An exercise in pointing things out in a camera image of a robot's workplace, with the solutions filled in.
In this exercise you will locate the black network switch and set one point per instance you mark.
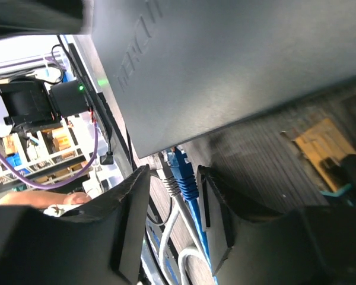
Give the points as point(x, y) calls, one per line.
point(181, 69)

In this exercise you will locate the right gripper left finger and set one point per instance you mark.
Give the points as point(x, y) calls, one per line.
point(99, 242)

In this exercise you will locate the bare human hand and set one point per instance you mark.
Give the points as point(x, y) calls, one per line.
point(44, 199)

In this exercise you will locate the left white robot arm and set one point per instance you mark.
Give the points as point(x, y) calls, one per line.
point(25, 102)

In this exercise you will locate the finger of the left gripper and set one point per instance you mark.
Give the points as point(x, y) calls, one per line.
point(21, 18)

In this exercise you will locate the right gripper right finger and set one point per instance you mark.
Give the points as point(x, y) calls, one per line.
point(253, 244)

